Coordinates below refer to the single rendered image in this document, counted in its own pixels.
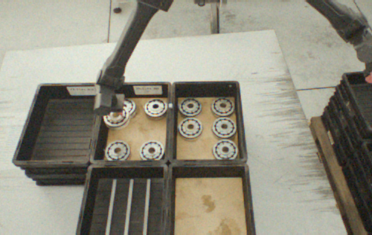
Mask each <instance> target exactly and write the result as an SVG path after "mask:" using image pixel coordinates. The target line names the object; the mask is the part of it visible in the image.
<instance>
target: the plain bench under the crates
mask: <svg viewBox="0 0 372 235"><path fill-rule="evenodd" d="M116 44H117V42H110V43H100V44H93V45H69V46H61V47H53V48H37V49H30V50H22V51H5V54H4V57H3V61H2V64H1V68H0V113H10V112H28V111H29V109H30V107H31V104H32V99H33V96H34V95H35V92H36V87H37V86H38V85H39V84H40V83H95V81H96V76H97V74H98V72H99V70H100V69H101V68H102V66H103V64H104V62H105V61H106V59H107V57H109V56H110V55H111V53H112V52H113V50H114V49H115V46H116ZM124 76H126V80H125V82H150V81H169V82H170V83H171V85H172V83H173V82H175V81H238V82H239V83H240V91H241V97H242V109H243V121H244V127H245V133H246V144H247V156H248V159H247V165H248V168H249V174H250V180H251V191H252V204H253V210H254V221H255V227H256V234H257V235H347V229H346V228H345V226H344V223H343V218H342V217H341V214H340V212H339V209H338V204H337V203H336V199H335V197H334V195H333V190H332V188H331V186H330V183H329V181H328V177H327V174H326V172H325V170H324V167H323V163H322V161H321V158H320V155H319V154H318V148H317V146H316V145H315V141H314V139H313V136H312V133H311V130H310V128H309V125H308V121H307V118H306V116H305V114H304V111H303V106H302V105H301V102H300V100H299V97H298V93H297V91H296V88H295V86H294V83H293V81H292V76H291V74H290V72H289V69H288V65H287V63H286V60H285V58H284V55H283V51H282V49H281V46H280V44H279V41H278V37H277V34H276V33H275V30H272V29H268V30H253V31H244V32H236V33H221V34H205V35H196V36H181V37H173V38H164V39H145V40H140V41H139V43H138V44H137V45H136V47H135V50H134V51H133V53H132V55H131V57H130V60H129V61H128V63H127V64H126V72H125V75H124ZM84 187H85V186H37V185H36V182H35V181H33V180H32V178H28V177H27V176H26V175H25V171H24V170H21V169H20V167H19V168H13V169H8V170H0V235H75V234H76V230H77V221H78V218H79V214H80V208H81V201H82V197H83V191H84Z"/></svg>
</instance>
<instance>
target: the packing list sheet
mask: <svg viewBox="0 0 372 235"><path fill-rule="evenodd" d="M27 114H28V113H27V112H10V113H0V170H8V169H13V168H19V167H15V166H14V165H13V162H12V159H13V154H14V152H15V150H16V147H17V144H18V141H19V137H20V135H21V133H22V127H23V126H24V124H25V121H26V118H27Z"/></svg>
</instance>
